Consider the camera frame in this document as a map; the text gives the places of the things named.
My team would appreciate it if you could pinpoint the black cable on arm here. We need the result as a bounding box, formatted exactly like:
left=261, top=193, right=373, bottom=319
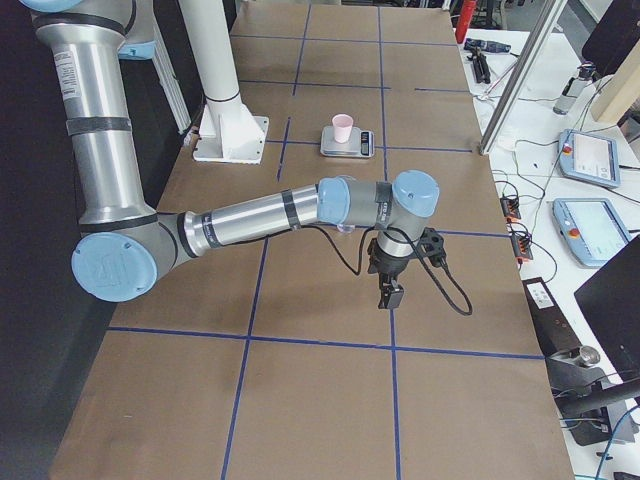
left=299, top=224, right=474, bottom=317

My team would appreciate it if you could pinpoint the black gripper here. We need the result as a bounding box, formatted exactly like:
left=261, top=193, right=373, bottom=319
left=367, top=239, right=413, bottom=310

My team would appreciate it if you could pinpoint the orange black connector block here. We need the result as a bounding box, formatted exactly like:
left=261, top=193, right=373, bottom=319
left=510, top=231, right=533, bottom=264
left=500, top=196, right=521, bottom=223

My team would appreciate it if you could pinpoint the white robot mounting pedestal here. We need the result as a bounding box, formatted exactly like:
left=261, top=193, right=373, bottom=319
left=180, top=0, right=269, bottom=164

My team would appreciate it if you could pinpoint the black monitor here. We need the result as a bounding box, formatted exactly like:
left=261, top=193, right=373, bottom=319
left=574, top=238, right=640, bottom=380

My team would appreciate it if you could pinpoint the far blue teach pendant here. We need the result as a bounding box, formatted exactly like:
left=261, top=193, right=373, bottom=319
left=559, top=129, right=621, bottom=189

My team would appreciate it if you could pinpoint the aluminium frame post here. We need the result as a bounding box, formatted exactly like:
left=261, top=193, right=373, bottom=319
left=479, top=0, right=567, bottom=155

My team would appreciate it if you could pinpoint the clear glass sauce bottle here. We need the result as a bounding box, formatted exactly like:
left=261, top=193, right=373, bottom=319
left=336, top=224, right=356, bottom=234

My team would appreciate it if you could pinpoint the grey water bottle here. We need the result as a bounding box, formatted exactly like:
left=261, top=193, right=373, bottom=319
left=553, top=61, right=596, bottom=115

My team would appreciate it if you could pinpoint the blue teach pendant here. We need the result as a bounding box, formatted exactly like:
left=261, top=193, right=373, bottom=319
left=552, top=198, right=632, bottom=268
left=559, top=129, right=621, bottom=189

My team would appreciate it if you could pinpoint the near blue teach pendant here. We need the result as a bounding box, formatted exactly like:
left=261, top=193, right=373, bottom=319
left=552, top=198, right=632, bottom=268

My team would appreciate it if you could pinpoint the red cylinder bottle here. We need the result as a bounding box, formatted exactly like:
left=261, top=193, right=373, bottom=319
left=455, top=0, right=477, bottom=44

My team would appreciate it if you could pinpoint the silver digital kitchen scale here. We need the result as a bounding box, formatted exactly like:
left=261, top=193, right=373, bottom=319
left=320, top=126, right=375, bottom=158

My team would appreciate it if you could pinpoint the black folded tripod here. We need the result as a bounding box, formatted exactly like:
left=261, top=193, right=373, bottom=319
left=467, top=47, right=491, bottom=84

